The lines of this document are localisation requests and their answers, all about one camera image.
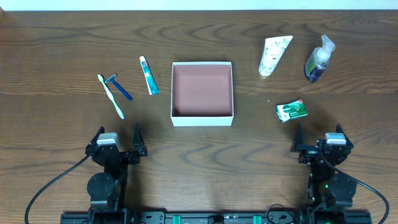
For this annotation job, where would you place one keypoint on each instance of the green soap bar packet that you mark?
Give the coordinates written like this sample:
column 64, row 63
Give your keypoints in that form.
column 290, row 111

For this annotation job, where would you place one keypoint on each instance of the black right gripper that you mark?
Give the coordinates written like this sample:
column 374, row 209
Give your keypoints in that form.
column 316, row 149

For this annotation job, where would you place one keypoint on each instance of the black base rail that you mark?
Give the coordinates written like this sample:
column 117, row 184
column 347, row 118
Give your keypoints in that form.
column 271, row 216

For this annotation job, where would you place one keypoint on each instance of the blue disposable razor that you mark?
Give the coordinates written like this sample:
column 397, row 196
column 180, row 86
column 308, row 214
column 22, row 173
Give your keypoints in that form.
column 112, row 80

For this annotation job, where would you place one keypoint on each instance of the teal toothpaste tube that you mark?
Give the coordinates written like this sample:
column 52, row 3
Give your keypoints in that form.
column 151, row 84

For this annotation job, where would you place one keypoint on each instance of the white box with pink inside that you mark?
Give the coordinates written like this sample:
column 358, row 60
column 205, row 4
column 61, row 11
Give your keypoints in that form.
column 202, row 94

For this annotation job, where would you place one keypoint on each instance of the green white toothbrush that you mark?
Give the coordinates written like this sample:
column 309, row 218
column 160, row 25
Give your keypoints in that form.
column 111, row 96

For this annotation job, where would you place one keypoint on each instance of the white lotion tube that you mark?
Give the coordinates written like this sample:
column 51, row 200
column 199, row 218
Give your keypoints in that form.
column 274, row 48

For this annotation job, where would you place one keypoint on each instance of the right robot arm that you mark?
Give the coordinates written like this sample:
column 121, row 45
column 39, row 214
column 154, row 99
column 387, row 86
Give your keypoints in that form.
column 331, row 192

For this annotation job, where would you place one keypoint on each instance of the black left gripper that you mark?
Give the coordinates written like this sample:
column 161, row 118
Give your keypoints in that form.
column 121, row 155

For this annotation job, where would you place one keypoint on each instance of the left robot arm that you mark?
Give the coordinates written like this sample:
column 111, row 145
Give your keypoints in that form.
column 107, row 189

